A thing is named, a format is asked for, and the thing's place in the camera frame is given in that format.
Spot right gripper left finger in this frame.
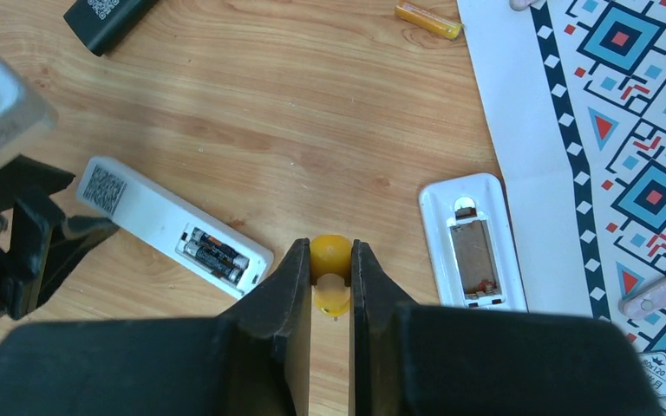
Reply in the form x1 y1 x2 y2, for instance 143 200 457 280
221 238 311 415

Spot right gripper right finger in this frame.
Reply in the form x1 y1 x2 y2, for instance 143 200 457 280
349 240 442 415

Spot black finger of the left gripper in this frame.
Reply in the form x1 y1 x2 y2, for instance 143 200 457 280
0 155 118 320

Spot yellow handled screwdriver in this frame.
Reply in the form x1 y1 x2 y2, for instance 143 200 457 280
310 235 352 320

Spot short white remote control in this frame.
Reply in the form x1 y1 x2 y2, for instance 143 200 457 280
419 173 528 312

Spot black batteries in white remote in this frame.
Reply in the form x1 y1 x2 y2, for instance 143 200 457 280
182 227 250 285

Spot long white remote control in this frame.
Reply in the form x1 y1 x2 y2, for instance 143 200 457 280
76 156 273 299

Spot black remote control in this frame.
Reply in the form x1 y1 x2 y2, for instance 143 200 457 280
63 0 159 56

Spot patterned white cloth mat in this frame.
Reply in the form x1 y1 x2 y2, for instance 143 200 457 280
458 1 666 413

